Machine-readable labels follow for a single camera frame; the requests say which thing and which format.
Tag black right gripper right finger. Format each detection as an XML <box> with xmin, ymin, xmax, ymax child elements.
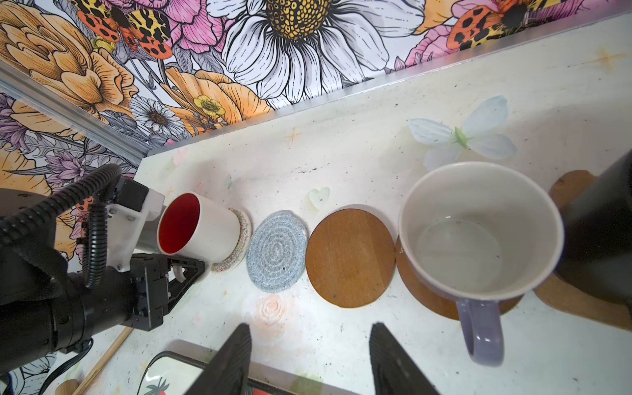
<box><xmin>369</xmin><ymin>323</ymin><xmax>439</xmax><ymax>395</ymax></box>

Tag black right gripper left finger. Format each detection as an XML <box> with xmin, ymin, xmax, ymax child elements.
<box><xmin>185</xmin><ymin>324</ymin><xmax>252</xmax><ymax>395</ymax></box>

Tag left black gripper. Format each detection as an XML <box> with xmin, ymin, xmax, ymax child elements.
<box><xmin>1</xmin><ymin>254</ymin><xmax>207</xmax><ymax>374</ymax></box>

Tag black mug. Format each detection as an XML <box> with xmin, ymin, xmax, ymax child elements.
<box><xmin>556</xmin><ymin>152</ymin><xmax>631</xmax><ymax>306</ymax></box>

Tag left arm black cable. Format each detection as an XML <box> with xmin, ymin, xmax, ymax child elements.
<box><xmin>0</xmin><ymin>164</ymin><xmax>123</xmax><ymax>395</ymax></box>

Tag strawberry print serving tray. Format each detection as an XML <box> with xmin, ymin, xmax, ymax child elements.
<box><xmin>136</xmin><ymin>342</ymin><xmax>350</xmax><ymax>394</ymax></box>

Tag red mug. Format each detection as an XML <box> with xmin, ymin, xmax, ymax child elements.
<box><xmin>156</xmin><ymin>192</ymin><xmax>240</xmax><ymax>263</ymax></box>

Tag paw print cork coaster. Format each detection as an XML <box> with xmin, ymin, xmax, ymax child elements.
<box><xmin>534</xmin><ymin>170</ymin><xmax>631</xmax><ymax>332</ymax></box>

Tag brown round wooden coaster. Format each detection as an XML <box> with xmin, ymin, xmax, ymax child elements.
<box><xmin>394</xmin><ymin>236</ymin><xmax>524</xmax><ymax>322</ymax></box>

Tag wooden stick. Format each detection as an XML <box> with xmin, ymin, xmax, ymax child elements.
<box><xmin>54</xmin><ymin>327</ymin><xmax>133</xmax><ymax>395</ymax></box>

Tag white woven round coaster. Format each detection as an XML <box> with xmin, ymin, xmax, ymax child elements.
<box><xmin>211</xmin><ymin>208</ymin><xmax>253</xmax><ymax>273</ymax></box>

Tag blue grey fabric coaster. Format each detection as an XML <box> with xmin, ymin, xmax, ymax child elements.
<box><xmin>246</xmin><ymin>211</ymin><xmax>308</xmax><ymax>293</ymax></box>

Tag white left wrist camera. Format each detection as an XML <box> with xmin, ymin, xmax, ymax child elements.
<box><xmin>107</xmin><ymin>177</ymin><xmax>166</xmax><ymax>273</ymax></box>

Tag purple white mug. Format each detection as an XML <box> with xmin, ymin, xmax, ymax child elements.
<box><xmin>398</xmin><ymin>161</ymin><xmax>565</xmax><ymax>367</ymax></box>

